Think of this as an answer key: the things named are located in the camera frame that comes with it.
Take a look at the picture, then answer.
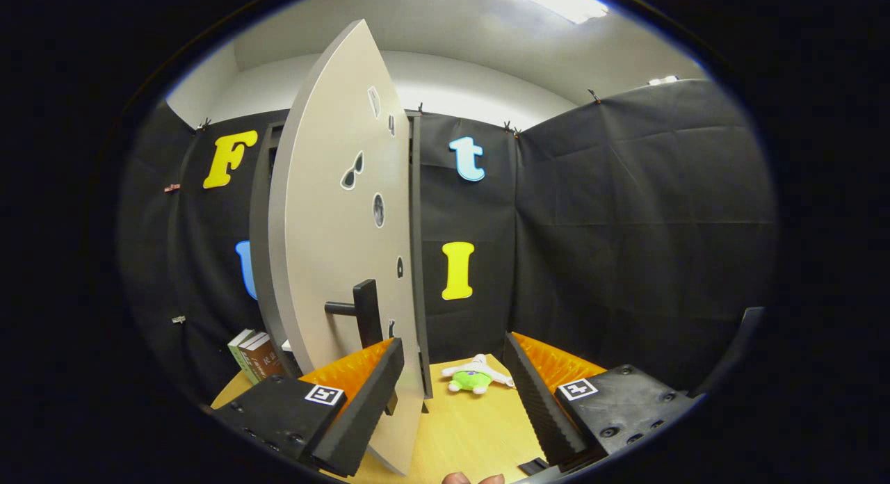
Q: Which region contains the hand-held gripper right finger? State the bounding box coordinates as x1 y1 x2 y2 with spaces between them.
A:
503 331 699 471

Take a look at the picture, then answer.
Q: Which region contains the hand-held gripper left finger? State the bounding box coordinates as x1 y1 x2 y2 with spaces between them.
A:
212 337 405 478

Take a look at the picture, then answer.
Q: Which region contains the black door handle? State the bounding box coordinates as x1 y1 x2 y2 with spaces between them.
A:
324 279 398 417

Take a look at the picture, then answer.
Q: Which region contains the pink starfish plush toy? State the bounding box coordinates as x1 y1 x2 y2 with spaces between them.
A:
442 354 515 396

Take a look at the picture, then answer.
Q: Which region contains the brown book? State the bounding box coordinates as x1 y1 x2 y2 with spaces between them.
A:
247 334 286 382

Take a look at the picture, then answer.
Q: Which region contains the grey cabinet body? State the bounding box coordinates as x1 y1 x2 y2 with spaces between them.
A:
249 112 433 400

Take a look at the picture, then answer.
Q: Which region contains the black backdrop cloth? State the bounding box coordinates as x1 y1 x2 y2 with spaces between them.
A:
118 77 778 401

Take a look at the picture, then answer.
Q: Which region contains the dark curved bar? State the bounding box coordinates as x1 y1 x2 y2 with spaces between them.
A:
692 307 766 396

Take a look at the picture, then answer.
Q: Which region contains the long ceiling light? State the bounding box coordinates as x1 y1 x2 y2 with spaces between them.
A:
487 0 609 24

